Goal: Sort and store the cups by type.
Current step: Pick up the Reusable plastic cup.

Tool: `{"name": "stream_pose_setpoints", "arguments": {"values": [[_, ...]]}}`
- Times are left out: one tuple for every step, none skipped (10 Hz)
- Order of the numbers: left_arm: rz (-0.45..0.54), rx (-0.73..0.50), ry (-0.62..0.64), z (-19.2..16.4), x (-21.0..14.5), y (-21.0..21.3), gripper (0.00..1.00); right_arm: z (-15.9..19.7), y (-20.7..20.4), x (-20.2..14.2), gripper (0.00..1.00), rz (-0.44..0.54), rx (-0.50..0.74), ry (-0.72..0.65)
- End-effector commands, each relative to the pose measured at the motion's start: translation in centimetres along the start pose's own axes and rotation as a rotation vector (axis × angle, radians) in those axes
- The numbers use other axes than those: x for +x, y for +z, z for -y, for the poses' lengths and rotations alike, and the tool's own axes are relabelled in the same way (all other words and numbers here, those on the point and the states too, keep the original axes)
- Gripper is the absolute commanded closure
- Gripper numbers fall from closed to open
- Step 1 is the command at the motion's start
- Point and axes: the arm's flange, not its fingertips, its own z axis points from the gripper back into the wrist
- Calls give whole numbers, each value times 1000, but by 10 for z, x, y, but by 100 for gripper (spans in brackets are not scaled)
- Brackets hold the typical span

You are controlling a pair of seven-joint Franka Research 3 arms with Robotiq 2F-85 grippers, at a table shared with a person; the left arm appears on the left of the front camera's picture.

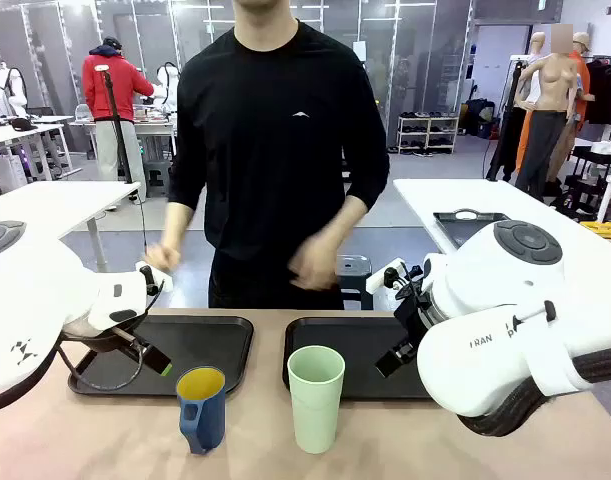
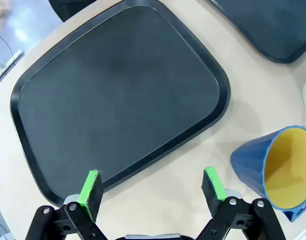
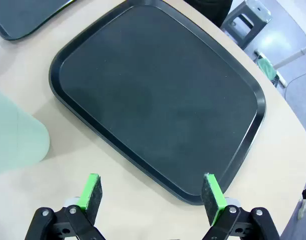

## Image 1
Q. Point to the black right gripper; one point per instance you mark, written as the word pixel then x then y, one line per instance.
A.
pixel 412 317

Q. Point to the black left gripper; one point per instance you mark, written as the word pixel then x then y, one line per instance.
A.
pixel 110 336

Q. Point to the blue mug yellow inside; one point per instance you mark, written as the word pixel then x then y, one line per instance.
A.
pixel 201 410

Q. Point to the tall light green cup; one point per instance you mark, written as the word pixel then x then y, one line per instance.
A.
pixel 315 400

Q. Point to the person's right forearm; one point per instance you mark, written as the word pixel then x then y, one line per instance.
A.
pixel 177 225

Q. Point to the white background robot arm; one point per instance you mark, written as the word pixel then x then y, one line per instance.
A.
pixel 12 90
pixel 167 87

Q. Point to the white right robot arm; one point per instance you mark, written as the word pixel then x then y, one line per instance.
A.
pixel 490 310

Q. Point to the person's left forearm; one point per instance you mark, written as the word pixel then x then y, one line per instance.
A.
pixel 347 220

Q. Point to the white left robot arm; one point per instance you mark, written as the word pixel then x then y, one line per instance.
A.
pixel 30 300

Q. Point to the person's right hand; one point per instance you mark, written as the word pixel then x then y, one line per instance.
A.
pixel 162 257

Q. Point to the person's left hand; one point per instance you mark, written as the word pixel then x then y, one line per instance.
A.
pixel 312 265

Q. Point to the black plastic tray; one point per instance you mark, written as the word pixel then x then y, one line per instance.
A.
pixel 355 340
pixel 195 345

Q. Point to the black tray with white disc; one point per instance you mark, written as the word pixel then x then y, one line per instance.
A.
pixel 460 230

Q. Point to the large white side table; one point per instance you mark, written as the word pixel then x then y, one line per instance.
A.
pixel 485 200

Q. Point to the grey step stool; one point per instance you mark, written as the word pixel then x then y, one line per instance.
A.
pixel 159 177

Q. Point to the white desk with legs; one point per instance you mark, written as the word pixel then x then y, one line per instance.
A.
pixel 50 205

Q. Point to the white shoe rack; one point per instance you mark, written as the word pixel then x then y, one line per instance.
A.
pixel 427 132

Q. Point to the black tripod pole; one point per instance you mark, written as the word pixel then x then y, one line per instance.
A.
pixel 116 125

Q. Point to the person in black shirt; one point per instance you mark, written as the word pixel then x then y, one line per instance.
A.
pixel 275 150

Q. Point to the yellow crate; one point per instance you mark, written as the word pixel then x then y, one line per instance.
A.
pixel 605 231

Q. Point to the white background desk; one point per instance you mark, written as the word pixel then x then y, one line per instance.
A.
pixel 20 137

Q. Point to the person in red jacket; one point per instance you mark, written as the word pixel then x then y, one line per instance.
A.
pixel 112 90

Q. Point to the bare mannequin grey trousers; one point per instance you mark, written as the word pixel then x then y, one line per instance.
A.
pixel 550 100

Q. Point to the mannequin in orange clothes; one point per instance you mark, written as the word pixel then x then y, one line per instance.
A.
pixel 582 75

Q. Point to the black clothes on rack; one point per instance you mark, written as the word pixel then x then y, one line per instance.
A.
pixel 605 90

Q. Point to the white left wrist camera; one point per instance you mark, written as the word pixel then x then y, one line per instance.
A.
pixel 157 280

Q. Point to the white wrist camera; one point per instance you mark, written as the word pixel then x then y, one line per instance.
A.
pixel 157 280
pixel 382 277

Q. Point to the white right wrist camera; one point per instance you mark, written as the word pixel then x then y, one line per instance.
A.
pixel 382 277

